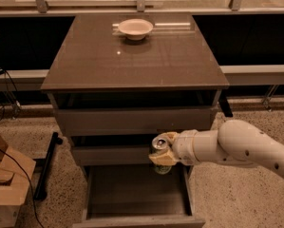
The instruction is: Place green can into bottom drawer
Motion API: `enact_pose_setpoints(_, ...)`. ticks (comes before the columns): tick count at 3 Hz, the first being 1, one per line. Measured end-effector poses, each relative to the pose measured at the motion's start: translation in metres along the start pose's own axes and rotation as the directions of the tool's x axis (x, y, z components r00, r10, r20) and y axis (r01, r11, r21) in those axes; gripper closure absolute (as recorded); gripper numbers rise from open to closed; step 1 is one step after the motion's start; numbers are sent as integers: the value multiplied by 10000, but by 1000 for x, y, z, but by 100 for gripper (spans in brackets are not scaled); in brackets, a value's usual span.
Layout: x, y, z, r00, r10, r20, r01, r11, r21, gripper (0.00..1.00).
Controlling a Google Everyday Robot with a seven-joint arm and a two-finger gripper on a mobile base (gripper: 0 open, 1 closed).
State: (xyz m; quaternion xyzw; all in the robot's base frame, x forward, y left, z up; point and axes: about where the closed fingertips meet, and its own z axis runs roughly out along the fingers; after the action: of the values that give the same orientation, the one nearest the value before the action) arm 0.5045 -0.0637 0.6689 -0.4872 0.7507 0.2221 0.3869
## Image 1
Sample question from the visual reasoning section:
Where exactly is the grey drawer cabinet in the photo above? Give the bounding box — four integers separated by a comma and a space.
40, 13, 230, 228

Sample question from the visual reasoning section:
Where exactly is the green soda can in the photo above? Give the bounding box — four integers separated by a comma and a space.
149, 136, 172, 175

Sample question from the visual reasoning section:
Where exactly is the grey middle drawer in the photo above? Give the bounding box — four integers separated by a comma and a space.
71, 145, 150, 166

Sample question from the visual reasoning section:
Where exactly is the black bracket behind cabinet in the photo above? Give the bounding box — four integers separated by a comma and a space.
218, 91, 233, 118

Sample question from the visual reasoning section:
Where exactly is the white ceramic bowl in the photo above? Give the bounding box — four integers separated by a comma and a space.
118, 19, 153, 41

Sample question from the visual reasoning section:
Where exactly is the grey drawer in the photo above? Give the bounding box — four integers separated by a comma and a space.
71, 145, 150, 166
55, 106, 218, 137
72, 164, 205, 228

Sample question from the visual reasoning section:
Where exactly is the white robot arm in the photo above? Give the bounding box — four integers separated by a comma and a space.
149, 120, 284, 179

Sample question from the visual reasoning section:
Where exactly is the black cable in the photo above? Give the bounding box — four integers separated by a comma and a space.
0, 138, 46, 228

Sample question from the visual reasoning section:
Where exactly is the cardboard box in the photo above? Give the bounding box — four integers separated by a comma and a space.
0, 135, 36, 228

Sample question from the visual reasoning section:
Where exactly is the grey bottom drawer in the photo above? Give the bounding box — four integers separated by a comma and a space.
72, 164, 205, 228

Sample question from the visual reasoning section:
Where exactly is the grey top drawer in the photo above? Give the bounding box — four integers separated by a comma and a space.
55, 106, 218, 137

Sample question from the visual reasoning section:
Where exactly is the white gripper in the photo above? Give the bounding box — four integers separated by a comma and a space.
149, 130, 198, 166

